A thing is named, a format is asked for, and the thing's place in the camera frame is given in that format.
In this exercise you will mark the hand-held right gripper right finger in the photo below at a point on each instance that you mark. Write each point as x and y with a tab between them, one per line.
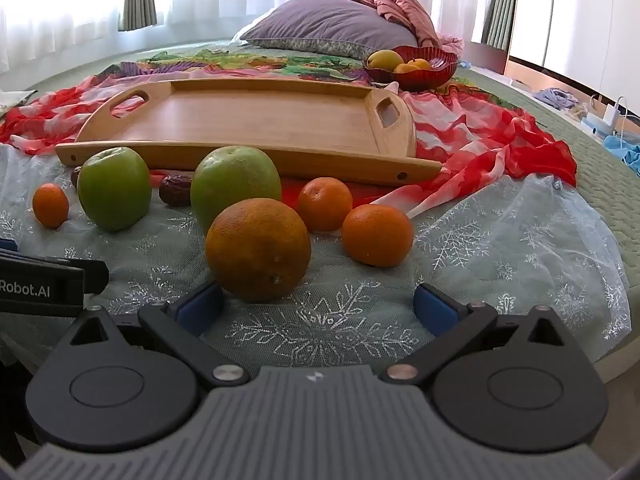
434	309

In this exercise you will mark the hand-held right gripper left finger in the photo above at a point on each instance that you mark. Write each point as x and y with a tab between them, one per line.
200	306

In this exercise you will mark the large orange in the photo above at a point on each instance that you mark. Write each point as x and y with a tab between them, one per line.
257	250

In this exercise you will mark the small tangerine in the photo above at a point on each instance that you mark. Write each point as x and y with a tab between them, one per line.
50	205

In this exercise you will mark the red date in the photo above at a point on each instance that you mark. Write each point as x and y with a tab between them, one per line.
75	177
175	190

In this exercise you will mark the green apple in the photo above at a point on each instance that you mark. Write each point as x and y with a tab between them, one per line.
115	187
235	180

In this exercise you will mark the wooden tray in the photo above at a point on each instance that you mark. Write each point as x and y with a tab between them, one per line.
260	115

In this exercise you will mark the snowflake lace cloth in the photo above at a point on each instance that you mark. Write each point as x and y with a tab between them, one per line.
500	260

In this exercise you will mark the red and white scarf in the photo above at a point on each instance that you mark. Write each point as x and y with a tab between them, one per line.
475	130

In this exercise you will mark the green quilted bedspread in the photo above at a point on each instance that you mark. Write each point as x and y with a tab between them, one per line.
590	185

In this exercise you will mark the red glass bowl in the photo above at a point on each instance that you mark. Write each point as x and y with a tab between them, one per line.
425	80

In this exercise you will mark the orange fruit in bowl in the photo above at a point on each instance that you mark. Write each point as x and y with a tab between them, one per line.
419	64
404	68

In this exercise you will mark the lilac cloth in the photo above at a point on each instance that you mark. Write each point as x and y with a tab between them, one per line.
555	99

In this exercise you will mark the blue cloth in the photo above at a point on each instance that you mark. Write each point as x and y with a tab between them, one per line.
622	152

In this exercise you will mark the colourful printed scarf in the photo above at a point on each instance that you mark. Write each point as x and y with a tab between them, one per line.
225	60

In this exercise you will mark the yellow mango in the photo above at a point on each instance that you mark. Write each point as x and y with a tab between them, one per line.
382	59

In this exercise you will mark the white charger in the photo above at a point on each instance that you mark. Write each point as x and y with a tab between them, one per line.
611	115

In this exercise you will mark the purple pillow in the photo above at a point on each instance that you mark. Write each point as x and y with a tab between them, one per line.
325	25

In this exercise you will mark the pink quilt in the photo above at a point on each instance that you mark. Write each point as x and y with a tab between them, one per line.
400	5

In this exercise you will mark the white wardrobe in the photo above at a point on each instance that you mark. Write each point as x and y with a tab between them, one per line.
575	10

